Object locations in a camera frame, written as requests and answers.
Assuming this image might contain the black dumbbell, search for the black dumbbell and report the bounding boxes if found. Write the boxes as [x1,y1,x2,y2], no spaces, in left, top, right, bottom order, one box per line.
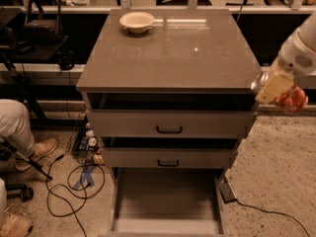
[6,184,34,202]

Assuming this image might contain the white ceramic bowl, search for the white ceramic bowl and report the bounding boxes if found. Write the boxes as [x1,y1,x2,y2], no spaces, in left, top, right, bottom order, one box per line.
[119,12,155,34]

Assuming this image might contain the blue tape on floor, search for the blue tape on floor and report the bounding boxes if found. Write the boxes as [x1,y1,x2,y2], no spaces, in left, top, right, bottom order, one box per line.
[72,165,97,191]

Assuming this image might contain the black floor cable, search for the black floor cable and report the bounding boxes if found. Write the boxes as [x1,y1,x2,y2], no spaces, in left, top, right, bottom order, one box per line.
[44,153,107,237]

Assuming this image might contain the grey top drawer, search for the grey top drawer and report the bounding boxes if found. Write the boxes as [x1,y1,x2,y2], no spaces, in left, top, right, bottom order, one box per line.
[85,93,259,139]

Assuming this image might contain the black bag with handles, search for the black bag with handles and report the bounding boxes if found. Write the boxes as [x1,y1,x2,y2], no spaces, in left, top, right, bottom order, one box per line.
[23,0,62,44]

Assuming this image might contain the tan shoe near corner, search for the tan shoe near corner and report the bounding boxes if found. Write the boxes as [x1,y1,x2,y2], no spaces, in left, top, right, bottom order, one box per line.
[0,212,33,237]

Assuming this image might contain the black crate of items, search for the black crate of items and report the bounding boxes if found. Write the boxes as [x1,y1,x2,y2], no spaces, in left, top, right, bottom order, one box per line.
[72,118,104,165]

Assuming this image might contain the grey open bottom drawer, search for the grey open bottom drawer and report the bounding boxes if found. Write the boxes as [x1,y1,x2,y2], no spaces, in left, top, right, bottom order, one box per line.
[102,168,227,237]

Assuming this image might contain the black power adapter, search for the black power adapter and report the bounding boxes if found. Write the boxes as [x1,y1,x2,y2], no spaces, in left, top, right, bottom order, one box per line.
[219,182,237,203]

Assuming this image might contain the grey drawer cabinet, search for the grey drawer cabinet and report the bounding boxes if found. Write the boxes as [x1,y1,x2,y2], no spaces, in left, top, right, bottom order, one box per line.
[75,8,263,237]

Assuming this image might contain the black headphones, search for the black headphones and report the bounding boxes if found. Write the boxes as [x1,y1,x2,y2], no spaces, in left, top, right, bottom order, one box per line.
[55,50,76,71]

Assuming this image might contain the grey middle drawer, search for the grey middle drawer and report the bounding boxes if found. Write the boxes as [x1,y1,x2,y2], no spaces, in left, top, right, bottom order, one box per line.
[102,137,237,169]

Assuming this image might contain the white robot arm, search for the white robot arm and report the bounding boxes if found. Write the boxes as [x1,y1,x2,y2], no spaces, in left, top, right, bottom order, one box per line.
[252,13,316,112]

